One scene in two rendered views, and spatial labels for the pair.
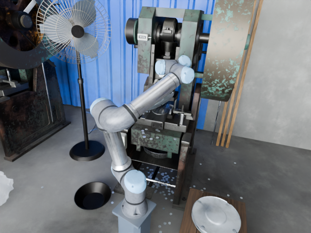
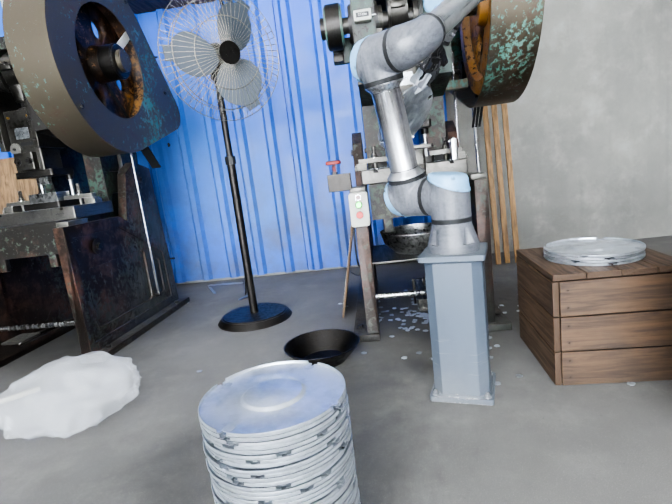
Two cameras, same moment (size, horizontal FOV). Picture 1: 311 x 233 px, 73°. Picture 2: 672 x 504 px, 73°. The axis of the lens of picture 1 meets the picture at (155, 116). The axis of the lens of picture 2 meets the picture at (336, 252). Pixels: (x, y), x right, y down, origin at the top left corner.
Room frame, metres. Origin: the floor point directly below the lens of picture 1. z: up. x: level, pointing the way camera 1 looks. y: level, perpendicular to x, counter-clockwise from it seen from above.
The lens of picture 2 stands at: (-0.42, 0.62, 0.73)
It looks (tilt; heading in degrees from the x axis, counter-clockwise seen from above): 10 degrees down; 352
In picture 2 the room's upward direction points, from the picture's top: 7 degrees counter-clockwise
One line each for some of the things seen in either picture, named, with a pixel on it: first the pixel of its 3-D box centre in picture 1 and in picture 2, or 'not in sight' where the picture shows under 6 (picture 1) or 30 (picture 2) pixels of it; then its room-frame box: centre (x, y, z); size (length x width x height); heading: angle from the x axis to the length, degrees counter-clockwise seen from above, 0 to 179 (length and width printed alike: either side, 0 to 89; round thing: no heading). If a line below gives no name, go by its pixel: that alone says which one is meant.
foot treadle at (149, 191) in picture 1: (154, 175); (424, 292); (1.48, -0.03, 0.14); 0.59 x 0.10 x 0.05; 166
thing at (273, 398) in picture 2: not in sight; (273, 393); (0.44, 0.66, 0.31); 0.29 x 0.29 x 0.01
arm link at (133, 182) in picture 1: (134, 185); (447, 194); (0.86, 0.09, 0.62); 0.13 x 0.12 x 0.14; 35
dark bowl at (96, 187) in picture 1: (93, 197); (322, 351); (1.27, 0.48, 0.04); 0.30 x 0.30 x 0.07
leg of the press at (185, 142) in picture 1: (192, 137); (467, 210); (1.68, -0.36, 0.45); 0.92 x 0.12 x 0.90; 166
